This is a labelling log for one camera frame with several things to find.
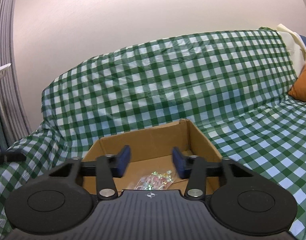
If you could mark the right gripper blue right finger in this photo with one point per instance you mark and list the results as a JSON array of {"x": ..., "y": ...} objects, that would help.
[{"x": 192, "y": 168}]

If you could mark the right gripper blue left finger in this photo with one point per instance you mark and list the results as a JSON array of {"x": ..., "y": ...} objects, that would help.
[{"x": 109, "y": 167}]

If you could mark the clear bag colourful candies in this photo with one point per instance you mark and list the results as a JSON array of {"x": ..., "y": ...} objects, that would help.
[{"x": 155, "y": 181}]

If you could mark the brown cardboard box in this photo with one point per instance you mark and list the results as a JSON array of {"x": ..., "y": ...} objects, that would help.
[{"x": 151, "y": 149}]

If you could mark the green white checkered cloth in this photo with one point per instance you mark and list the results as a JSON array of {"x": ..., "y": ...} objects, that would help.
[{"x": 233, "y": 85}]

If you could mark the orange cushion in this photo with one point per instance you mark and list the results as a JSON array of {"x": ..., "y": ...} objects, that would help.
[{"x": 298, "y": 90}]

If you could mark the cream sofa backrest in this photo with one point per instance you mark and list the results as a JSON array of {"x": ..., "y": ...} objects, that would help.
[{"x": 295, "y": 47}]

